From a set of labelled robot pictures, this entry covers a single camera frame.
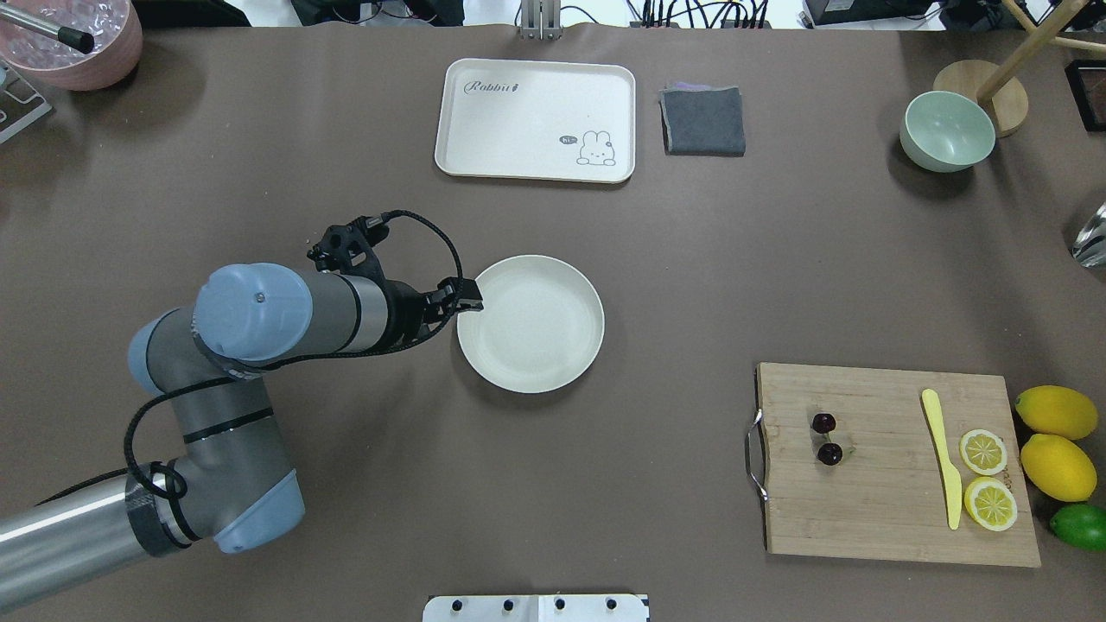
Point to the dark red cherry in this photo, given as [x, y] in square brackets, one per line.
[832, 454]
[823, 423]

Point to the wooden cutting board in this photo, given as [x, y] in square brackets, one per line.
[887, 501]

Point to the white rabbit tray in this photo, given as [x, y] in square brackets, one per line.
[537, 120]

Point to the lemon slice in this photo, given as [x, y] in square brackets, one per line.
[983, 452]
[990, 503]

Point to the yellow plastic knife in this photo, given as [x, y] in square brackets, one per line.
[952, 481]

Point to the wooden stand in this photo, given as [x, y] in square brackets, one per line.
[995, 88]

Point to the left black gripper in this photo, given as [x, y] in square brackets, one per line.
[404, 316]

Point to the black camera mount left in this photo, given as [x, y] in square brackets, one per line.
[349, 249]

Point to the green lime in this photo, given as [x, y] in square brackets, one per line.
[1080, 525]

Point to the pink bucket with ice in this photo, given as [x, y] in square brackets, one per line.
[117, 36]

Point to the cream round plate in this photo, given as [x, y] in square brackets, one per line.
[541, 326]

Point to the white mounting plate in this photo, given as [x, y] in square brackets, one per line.
[539, 607]

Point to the upper lemon slice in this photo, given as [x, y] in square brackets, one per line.
[983, 452]

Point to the folded grey cloth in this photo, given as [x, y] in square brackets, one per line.
[703, 120]

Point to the lower whole lemon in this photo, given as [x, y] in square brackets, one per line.
[1059, 468]

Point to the black-tipped metal rod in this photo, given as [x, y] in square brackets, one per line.
[81, 41]

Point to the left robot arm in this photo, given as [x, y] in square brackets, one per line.
[235, 484]

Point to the grey metal plate left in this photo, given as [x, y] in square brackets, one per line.
[21, 103]

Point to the whole lemon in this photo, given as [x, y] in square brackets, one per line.
[1057, 410]
[1059, 468]

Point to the mint green bowl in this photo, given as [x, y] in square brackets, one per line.
[946, 132]

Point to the dark framed box right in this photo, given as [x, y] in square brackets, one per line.
[1086, 79]

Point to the upper whole lemon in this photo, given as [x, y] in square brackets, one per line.
[1057, 410]

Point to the metal bracket at top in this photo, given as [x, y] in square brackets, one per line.
[540, 20]

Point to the silver object right edge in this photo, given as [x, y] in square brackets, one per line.
[1088, 247]

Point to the lower lemon slice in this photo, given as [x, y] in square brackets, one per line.
[990, 503]

